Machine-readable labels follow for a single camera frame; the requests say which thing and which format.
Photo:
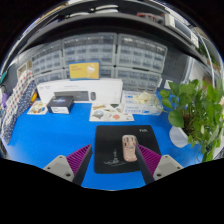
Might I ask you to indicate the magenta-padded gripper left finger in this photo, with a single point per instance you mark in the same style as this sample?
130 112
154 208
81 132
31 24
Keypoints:
60 166

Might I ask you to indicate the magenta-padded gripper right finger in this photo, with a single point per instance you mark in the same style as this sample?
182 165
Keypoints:
166 166

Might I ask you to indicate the black mouse pad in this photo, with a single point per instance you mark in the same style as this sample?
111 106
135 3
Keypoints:
108 146

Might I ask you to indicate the white plant pot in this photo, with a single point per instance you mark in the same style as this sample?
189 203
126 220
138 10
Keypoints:
178 136

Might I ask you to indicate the green leafy plant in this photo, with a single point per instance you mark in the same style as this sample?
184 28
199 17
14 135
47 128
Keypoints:
196 113

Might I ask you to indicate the small black cardboard box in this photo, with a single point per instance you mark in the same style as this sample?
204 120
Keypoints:
60 105

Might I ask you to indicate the colourful food sticker sheet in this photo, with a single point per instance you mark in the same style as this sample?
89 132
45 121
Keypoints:
37 108

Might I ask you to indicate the white blue glove box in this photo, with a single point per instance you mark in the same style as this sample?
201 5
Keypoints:
140 106

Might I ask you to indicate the navy polka dot cloth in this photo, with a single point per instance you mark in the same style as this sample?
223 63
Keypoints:
15 116

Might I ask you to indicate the colourful cartoon sticker sheet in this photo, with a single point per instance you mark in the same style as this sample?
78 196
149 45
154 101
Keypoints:
110 113

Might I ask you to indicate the red white plaid cloth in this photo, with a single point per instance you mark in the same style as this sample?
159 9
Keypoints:
18 93

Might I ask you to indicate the long white keyboard box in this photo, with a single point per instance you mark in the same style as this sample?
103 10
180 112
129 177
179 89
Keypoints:
106 88

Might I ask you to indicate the yellow and blue box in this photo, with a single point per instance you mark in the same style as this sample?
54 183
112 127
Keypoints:
84 70

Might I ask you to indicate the beige plastic basket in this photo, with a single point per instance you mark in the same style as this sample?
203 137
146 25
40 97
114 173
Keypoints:
24 69

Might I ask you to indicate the dark overhead shelf unit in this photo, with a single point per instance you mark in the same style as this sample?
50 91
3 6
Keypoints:
110 21

